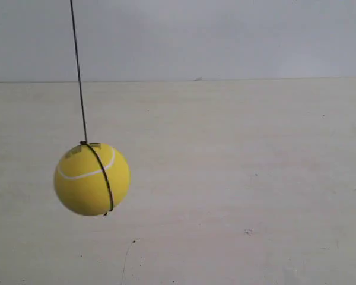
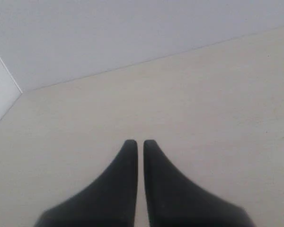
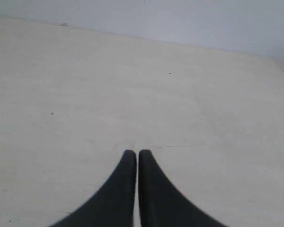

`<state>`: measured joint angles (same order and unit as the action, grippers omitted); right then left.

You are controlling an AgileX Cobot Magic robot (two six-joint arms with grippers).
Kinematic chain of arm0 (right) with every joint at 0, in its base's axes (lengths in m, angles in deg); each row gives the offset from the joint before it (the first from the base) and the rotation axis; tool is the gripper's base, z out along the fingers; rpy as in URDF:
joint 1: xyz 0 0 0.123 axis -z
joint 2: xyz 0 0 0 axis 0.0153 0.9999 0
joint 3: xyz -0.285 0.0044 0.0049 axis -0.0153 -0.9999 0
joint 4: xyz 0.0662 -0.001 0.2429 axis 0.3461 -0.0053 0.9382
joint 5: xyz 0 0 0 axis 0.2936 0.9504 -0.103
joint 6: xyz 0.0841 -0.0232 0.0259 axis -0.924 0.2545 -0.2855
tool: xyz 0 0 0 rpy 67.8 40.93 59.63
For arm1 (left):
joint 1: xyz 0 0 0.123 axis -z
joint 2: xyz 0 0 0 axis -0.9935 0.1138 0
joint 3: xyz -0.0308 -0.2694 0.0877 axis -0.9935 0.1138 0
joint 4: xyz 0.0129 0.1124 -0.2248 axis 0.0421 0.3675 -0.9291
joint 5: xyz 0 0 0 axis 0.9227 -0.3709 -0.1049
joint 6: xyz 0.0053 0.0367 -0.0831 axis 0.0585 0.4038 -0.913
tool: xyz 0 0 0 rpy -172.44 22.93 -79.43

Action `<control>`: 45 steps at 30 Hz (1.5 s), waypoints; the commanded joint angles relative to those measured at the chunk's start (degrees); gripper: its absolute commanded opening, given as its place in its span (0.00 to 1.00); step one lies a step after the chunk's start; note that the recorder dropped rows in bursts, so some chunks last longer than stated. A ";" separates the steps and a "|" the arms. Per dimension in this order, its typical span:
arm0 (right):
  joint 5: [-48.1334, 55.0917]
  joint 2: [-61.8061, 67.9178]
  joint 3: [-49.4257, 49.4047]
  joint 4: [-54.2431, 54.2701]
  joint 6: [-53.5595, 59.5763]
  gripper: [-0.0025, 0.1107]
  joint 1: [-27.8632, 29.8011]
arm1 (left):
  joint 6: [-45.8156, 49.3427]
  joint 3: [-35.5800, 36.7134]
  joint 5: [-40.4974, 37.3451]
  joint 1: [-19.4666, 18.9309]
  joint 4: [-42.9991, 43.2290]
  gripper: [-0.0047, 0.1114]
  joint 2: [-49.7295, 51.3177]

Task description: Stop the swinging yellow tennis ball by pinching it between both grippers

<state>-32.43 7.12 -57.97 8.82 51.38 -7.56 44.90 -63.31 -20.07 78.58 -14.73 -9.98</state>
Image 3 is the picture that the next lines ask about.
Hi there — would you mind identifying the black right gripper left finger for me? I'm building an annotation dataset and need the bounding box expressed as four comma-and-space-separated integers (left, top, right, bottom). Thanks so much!
53, 150, 136, 227

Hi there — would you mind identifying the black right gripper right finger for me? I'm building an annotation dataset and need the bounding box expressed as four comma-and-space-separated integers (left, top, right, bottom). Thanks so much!
138, 150, 225, 227

